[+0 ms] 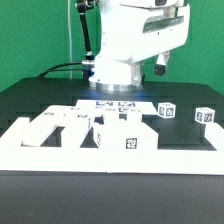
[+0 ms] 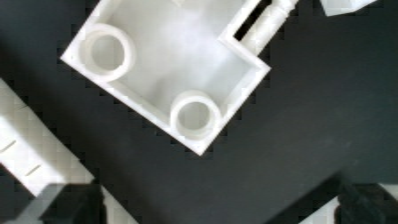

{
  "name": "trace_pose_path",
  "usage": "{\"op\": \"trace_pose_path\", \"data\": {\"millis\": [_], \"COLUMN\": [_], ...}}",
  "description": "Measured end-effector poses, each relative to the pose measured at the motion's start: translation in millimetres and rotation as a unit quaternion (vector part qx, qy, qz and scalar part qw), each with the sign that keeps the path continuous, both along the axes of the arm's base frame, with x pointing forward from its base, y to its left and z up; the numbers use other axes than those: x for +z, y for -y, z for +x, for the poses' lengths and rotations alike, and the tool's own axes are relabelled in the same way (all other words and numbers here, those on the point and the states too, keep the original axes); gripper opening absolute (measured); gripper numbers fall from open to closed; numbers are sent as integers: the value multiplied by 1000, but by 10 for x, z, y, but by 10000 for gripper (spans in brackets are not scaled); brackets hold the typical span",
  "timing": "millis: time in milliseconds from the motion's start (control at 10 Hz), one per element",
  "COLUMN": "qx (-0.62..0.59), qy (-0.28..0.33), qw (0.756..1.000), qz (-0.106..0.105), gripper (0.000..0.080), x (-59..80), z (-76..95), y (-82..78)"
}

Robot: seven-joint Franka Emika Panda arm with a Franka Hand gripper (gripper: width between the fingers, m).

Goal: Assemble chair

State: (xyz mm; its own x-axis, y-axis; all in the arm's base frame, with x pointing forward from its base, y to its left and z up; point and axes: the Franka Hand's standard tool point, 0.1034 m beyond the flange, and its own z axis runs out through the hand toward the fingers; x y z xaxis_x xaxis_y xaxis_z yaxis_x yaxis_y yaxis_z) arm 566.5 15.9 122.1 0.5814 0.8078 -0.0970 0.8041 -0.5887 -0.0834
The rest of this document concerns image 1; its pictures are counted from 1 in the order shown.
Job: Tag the white U-shaped boundary frame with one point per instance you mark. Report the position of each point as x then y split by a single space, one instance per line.
16 157

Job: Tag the white marker base plate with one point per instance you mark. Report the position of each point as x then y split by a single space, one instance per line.
146 108

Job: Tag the white chair seat part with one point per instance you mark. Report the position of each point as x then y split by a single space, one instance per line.
123 135

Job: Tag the left white marker cube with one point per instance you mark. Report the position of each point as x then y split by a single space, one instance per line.
166 110

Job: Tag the white marker cube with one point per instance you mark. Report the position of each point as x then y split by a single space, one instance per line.
166 110
204 115

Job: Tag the white chair back part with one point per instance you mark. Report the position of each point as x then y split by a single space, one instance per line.
75 121

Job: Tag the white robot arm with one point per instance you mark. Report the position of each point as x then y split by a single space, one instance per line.
133 31

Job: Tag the right white marker cube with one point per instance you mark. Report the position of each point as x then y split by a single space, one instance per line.
204 115

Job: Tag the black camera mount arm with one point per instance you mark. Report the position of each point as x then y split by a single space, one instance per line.
82 7

